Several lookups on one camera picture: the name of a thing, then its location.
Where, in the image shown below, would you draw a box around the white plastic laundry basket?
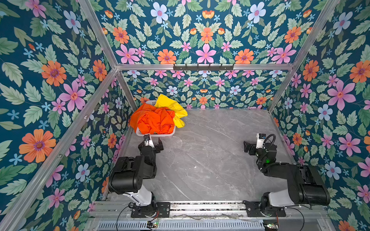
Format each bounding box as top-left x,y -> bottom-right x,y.
135,100 -> 176,137

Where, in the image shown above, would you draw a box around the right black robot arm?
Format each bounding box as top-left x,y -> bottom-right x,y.
243,141 -> 330,217

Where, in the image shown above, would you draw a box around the black hook rail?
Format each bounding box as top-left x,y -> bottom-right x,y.
172,64 -> 234,72

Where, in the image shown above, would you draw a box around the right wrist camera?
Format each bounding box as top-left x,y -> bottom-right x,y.
256,133 -> 267,149

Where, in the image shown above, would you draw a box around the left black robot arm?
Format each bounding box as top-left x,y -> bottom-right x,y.
108,135 -> 164,218

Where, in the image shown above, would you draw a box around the orange shorts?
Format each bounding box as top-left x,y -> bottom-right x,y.
129,103 -> 176,135

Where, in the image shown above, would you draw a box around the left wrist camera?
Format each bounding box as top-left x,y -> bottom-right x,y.
144,134 -> 155,148

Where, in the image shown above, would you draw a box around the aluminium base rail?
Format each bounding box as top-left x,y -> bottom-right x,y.
88,201 -> 330,222

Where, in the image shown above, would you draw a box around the black base cable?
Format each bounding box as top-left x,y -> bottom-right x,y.
284,206 -> 305,231
116,202 -> 135,231

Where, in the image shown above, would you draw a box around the yellow shorts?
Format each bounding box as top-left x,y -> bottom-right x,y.
155,94 -> 188,128

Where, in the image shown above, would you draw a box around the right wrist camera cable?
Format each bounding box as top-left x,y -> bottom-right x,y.
261,133 -> 277,157

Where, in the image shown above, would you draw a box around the right black base cable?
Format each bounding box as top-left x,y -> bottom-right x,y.
284,206 -> 305,231

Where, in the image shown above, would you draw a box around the right electronics board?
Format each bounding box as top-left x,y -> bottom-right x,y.
263,222 -> 279,231

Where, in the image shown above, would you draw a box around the left black base cable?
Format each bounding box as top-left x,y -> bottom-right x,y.
116,202 -> 135,231

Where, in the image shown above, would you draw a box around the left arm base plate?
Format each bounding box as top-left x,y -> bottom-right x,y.
131,202 -> 171,218

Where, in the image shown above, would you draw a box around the white ventilation grille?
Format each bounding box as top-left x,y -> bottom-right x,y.
97,220 -> 265,231

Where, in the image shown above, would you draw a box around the electronics board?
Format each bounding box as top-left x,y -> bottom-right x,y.
263,222 -> 279,231
146,221 -> 159,230

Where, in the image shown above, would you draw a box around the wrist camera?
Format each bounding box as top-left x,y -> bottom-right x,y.
144,134 -> 155,148
256,133 -> 267,149

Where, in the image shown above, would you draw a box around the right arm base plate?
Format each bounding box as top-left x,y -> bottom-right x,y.
243,201 -> 286,218

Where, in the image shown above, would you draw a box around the left electronics board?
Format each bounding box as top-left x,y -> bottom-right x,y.
146,221 -> 159,230

